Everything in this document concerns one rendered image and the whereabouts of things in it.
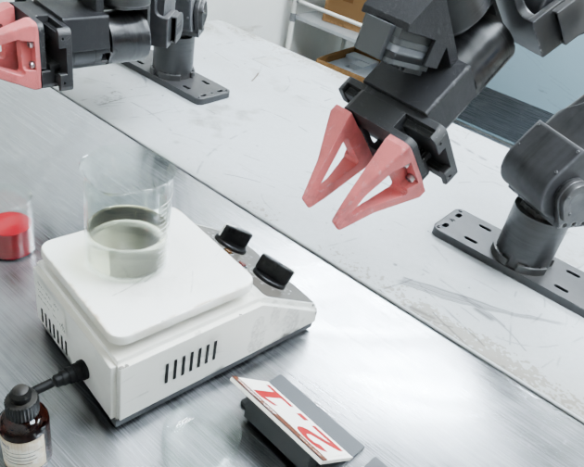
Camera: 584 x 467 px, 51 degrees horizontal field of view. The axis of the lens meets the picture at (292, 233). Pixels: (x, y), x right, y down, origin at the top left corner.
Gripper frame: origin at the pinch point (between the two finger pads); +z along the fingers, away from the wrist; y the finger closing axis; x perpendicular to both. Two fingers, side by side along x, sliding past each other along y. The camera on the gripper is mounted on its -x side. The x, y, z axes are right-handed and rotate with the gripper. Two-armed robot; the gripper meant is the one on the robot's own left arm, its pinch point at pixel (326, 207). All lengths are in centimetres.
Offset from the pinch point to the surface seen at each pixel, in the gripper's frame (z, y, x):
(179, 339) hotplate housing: 14.7, 1.0, -3.9
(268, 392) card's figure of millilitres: 13.6, 5.5, 2.9
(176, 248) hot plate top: 10.4, -5.6, -3.2
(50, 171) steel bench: 14.7, -34.2, 4.5
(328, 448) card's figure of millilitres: 13.2, 11.8, 3.1
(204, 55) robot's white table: -15, -61, 30
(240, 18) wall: -67, -172, 118
